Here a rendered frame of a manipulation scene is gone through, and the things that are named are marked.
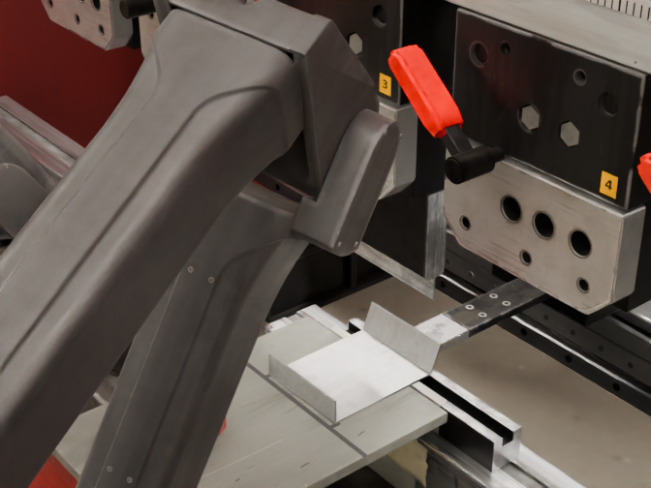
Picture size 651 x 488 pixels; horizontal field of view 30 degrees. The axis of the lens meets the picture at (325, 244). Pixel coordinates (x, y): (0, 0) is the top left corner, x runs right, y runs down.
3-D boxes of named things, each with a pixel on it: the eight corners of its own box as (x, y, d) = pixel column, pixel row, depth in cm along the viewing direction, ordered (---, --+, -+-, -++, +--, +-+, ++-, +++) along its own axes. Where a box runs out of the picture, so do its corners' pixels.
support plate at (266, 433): (40, 442, 94) (38, 431, 94) (308, 324, 108) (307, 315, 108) (164, 573, 82) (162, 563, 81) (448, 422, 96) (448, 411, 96)
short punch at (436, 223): (343, 254, 102) (343, 151, 97) (360, 246, 103) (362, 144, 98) (423, 304, 95) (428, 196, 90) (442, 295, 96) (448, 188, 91)
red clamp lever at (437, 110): (388, 46, 77) (466, 176, 75) (436, 32, 79) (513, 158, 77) (376, 61, 78) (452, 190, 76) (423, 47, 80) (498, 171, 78)
